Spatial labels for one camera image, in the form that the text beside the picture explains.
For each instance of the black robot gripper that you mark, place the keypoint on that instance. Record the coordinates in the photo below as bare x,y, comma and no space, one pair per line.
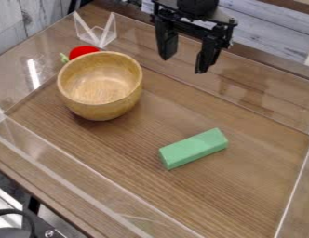
198,18

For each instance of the green rectangular block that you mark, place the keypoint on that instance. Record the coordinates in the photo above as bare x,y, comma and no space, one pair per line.
193,148

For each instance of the brown wooden bowl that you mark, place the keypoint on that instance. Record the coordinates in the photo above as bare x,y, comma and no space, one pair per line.
101,84

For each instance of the red toy apple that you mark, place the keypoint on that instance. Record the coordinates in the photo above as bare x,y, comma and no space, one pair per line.
78,51

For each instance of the clear acrylic corner bracket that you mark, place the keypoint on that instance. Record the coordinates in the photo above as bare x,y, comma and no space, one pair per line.
98,36

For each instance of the clear acrylic tray wall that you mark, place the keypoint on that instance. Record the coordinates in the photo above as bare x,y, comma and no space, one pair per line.
91,201

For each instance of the black table leg bracket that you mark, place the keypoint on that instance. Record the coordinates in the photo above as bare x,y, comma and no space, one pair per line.
43,229

